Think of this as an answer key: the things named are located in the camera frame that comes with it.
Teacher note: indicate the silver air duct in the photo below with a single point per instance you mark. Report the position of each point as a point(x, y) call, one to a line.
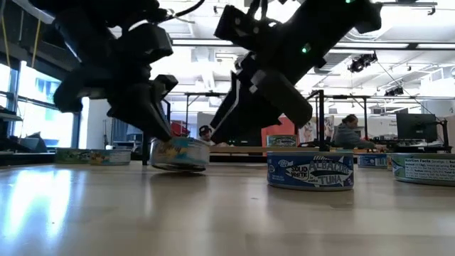
point(334, 60)

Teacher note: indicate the large window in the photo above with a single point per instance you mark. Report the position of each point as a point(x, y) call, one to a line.
point(39, 121)

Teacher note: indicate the dark chair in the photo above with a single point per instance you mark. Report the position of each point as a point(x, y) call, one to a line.
point(33, 139)

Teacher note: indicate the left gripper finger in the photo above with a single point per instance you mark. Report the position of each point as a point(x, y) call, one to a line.
point(149, 121)
point(74, 92)

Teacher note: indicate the wooden shelf with black frame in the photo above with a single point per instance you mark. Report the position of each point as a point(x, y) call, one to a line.
point(321, 121)

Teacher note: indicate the red object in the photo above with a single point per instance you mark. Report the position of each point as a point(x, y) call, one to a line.
point(179, 129)

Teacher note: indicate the blue cabinet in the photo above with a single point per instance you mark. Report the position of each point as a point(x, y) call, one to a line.
point(121, 131)

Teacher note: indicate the black background gantry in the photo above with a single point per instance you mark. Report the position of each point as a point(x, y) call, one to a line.
point(365, 117)
point(199, 94)

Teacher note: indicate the grey desk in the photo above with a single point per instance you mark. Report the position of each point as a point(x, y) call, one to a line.
point(9, 116)

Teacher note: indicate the printed white cloth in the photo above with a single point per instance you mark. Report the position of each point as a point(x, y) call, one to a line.
point(309, 129)

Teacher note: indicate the person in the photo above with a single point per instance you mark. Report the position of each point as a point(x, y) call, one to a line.
point(205, 132)
point(346, 137)

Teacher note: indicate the white cup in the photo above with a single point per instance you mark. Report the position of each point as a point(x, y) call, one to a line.
point(108, 149)

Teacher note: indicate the background work table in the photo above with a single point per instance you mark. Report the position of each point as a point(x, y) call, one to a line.
point(409, 145)

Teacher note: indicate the black ceiling camera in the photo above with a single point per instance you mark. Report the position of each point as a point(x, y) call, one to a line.
point(394, 91)
point(360, 63)

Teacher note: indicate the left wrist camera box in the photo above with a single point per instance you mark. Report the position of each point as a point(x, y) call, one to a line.
point(145, 42)

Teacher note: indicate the overhead light bar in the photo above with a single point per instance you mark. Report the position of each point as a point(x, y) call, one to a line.
point(412, 46)

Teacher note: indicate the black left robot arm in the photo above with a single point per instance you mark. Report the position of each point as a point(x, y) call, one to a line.
point(89, 21)

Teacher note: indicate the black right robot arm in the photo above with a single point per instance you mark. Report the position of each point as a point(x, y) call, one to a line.
point(330, 25)

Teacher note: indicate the black aluminium table frame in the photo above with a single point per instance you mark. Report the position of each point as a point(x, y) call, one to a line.
point(28, 159)

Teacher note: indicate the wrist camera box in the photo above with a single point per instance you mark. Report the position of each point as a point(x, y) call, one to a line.
point(241, 26)
point(145, 42)

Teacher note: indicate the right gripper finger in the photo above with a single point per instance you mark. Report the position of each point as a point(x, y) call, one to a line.
point(241, 124)

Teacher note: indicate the blue label tuna can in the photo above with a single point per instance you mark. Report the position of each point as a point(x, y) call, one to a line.
point(371, 161)
point(309, 172)

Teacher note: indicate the teal label tuna can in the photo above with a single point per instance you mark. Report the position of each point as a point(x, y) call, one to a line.
point(181, 153)
point(113, 158)

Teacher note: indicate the orange cloth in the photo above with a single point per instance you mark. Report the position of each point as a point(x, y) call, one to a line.
point(286, 128)

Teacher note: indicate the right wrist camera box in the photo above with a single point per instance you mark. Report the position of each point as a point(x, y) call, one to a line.
point(241, 26)

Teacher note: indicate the black computer monitor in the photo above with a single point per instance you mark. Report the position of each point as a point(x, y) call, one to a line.
point(416, 128)

